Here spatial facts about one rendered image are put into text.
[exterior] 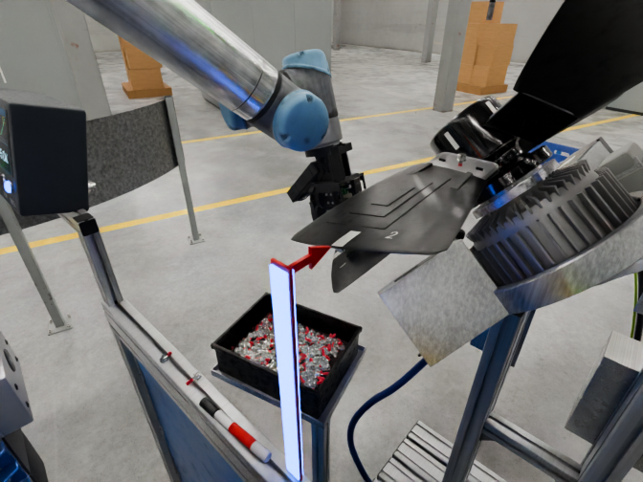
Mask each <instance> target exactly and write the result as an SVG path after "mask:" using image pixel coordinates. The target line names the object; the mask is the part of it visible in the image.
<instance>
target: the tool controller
mask: <svg viewBox="0 0 643 482"><path fill-rule="evenodd" d="M0 172H4V174H5V178H6V181H7V180H8V179H11V181H12V185H13V194H10V193H9V192H7V191H6V190H5V187H4V186H2V185H0V194H1V195H2V196H3V198H4V199H5V200H6V201H7V202H8V203H9V204H10V205H11V206H12V208H13V209H14V210H15V211H16V212H17V213H18V214H19V215H20V216H34V215H45V214H58V213H68V212H72V211H73V212H78V210H80V209H85V210H86V211H88V210H89V193H90V192H95V191H96V185H95V183H94V182H88V161H87V132H86V113H85V111H84V110H82V109H80V108H77V107H75V106H73V105H70V104H68V103H65V102H63V101H60V100H58V99H53V98H51V97H48V96H46V95H43V94H40V93H37V92H29V91H21V90H13V89H5V88H0Z"/></svg>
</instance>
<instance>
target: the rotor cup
mask: <svg viewBox="0 0 643 482"><path fill-rule="evenodd" d="M487 101H490V103H491V104H492V105H493V106H494V108H495V109H496V110H498V109H499V108H500V107H501V106H502V105H501V104H500V103H499V101H498V100H497V99H496V98H495V97H494V96H492V95H491V96H486V97H483V98H481V99H479V100H477V101H476V102H474V103H473V104H471V105H470V106H468V107H467V108H465V109H464V110H463V111H461V112H460V113H459V114H458V115H456V116H455V117H454V118H453V119H451V120H450V121H449V122H448V123H447V124H445V125H444V126H443V127H442V128H441V129H440V130H439V131H438V132H437V133H436V134H435V135H434V136H433V138H432V140H431V142H430V147H431V149H432V151H433V152H434V154H435V155H438V154H439V153H442V152H451V153H455V154H459V153H464V154H466V156H467V157H472V158H476V159H481V160H484V161H488V162H493V163H495V164H497V165H498V166H499V168H498V169H497V171H498V172H499V174H497V175H496V176H494V177H493V178H492V179H490V180H489V181H487V182H488V183H487V185H486V186H485V188H484V189H483V190H482V192H481V193H480V195H479V197H478V199H477V201H476V203H475V205H474V206H473V208H476V207H477V206H479V205H481V204H482V203H484V202H486V201H487V200H489V199H490V198H492V197H493V196H495V195H497V194H498V193H500V192H501V191H503V190H504V189H506V188H507V187H509V186H511V185H512V184H514V183H515V182H516V181H517V180H519V179H520V178H522V177H523V176H525V175H526V174H528V173H529V172H530V171H532V170H533V169H535V168H536V167H538V166H539V165H540V164H542V163H543V162H545V161H546V160H547V159H549V158H550V157H551V156H552V154H553V153H552V152H551V151H550V149H549V148H548V147H547V146H546V145H542V146H541V147H539V148H537V149H536V150H534V151H532V152H524V151H523V150H522V148H521V147H520V143H519V140H520V139H521V138H520V137H517V136H515V135H512V134H510V133H508V132H505V131H503V130H500V129H498V128H496V127H494V126H491V125H489V124H486V121H488V120H489V119H490V117H491V116H492V115H493V114H494V113H493V112H492V111H491V109H490V108H489V107H488V105H487V104H486V102H487ZM446 132H449V134H450V135H451V136H452V138H453V139H454V140H455V142H456V143H457V144H458V146H459V148H458V149H457V150H455V148H454V147H453V146H452V144H451V143H450V142H449V140H448V139H447V138H446V137H445V135H444V134H445V133H446ZM473 208H472V209H473Z"/></svg>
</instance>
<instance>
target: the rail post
mask: <svg viewBox="0 0 643 482"><path fill-rule="evenodd" d="M112 333H113V335H114V338H115V341H116V343H117V345H118V347H119V350H120V352H121V355H122V359H123V362H124V364H125V367H126V369H127V372H128V374H129V377H130V380H131V382H132V384H133V386H134V389H135V391H136V394H137V397H138V399H139V402H140V404H141V407H142V409H143V412H144V416H145V418H146V420H147V423H148V425H149V428H150V430H151V433H152V435H153V438H154V441H155V443H156V446H157V448H158V451H159V452H160V455H161V458H162V460H163V463H164V465H165V468H166V472H167V474H168V477H169V480H170V482H180V481H179V479H178V476H177V474H176V471H175V469H174V466H173V463H172V461H171V458H170V455H169V452H168V450H167V447H166V442H165V440H164V437H163V434H162V432H161V431H160V428H159V425H158V422H157V419H156V416H155V414H154V411H153V408H152V405H151V403H150V401H149V398H148V395H147V393H146V390H145V387H144V383H143V380H142V378H141V376H140V373H139V370H138V367H137V364H136V362H135V359H134V357H133V354H132V353H131V352H130V350H129V349H128V348H127V347H126V346H125V345H124V344H123V342H122V341H121V340H120V339H119V338H118V336H117V335H116V334H115V333H114V332H113V331H112Z"/></svg>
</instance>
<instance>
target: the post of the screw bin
mask: <svg viewBox="0 0 643 482"><path fill-rule="evenodd" d="M311 434H312V475H313V482H329V465H330V419H329V421H328V423H327V425H326V426H325V428H324V429H322V428H320V427H317V426H315V425H313V424H311Z"/></svg>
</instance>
